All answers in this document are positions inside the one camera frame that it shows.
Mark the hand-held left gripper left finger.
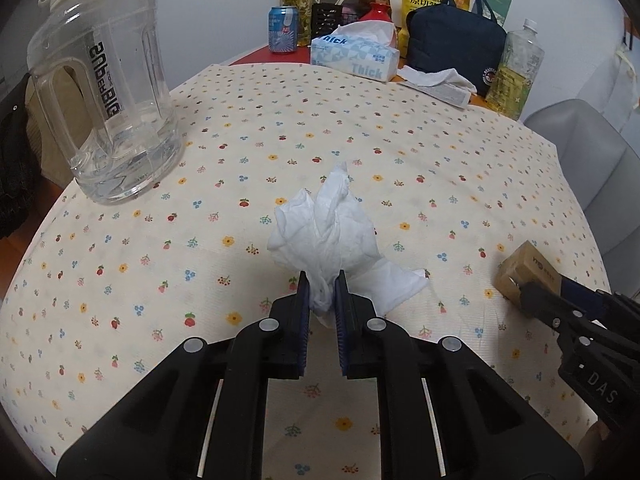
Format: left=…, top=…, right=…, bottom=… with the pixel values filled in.
left=56, top=270, right=311, bottom=480

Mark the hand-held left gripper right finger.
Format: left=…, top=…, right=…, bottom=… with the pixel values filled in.
left=334, top=269, right=586, bottom=480

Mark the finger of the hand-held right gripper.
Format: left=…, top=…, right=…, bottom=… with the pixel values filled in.
left=558, top=274, right=621, bottom=319
left=519, top=281, right=590, bottom=335

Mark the small brown cardboard box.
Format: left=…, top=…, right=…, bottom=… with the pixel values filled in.
left=494, top=241, right=563, bottom=306

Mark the white tissue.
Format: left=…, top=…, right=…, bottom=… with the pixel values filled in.
left=266, top=161, right=432, bottom=328

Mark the person's right hand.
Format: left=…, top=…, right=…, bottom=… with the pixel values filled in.
left=575, top=420, right=623, bottom=468

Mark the grey chair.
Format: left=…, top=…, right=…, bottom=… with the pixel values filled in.
left=522, top=99, right=640, bottom=261

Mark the floral tablecloth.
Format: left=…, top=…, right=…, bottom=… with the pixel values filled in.
left=0, top=62, right=616, bottom=480

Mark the clear hanging plastic bag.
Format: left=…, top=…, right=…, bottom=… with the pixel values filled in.
left=597, top=45, right=637, bottom=126

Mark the large clear plastic bottle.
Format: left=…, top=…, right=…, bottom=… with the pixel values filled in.
left=485, top=18, right=546, bottom=120

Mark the flat white tissue pack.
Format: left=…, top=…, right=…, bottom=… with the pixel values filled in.
left=400, top=65, right=478, bottom=108

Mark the blue white tissue box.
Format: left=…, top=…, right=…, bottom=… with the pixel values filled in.
left=310, top=22, right=401, bottom=83

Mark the red table mat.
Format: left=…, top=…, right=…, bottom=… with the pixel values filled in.
left=230, top=42, right=313, bottom=66

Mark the clear plastic water jug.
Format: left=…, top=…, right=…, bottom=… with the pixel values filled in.
left=26, top=0, right=183, bottom=205

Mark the navy blue lunch bag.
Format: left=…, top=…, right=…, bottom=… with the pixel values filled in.
left=406, top=0, right=508, bottom=97

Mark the blue drink can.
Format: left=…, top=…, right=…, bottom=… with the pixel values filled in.
left=268, top=6, right=299, bottom=55

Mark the black mesh holder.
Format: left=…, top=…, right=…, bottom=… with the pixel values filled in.
left=311, top=2, right=351, bottom=36

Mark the green box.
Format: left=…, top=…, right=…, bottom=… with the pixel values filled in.
left=480, top=0, right=516, bottom=26

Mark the bottle with yellow contents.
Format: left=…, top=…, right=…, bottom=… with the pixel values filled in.
left=279, top=0, right=315, bottom=48

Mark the beige furniture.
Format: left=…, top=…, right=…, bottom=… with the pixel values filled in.
left=25, top=72, right=76, bottom=186

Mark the black cloth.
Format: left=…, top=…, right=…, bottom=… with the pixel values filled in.
left=0, top=75, right=41, bottom=241

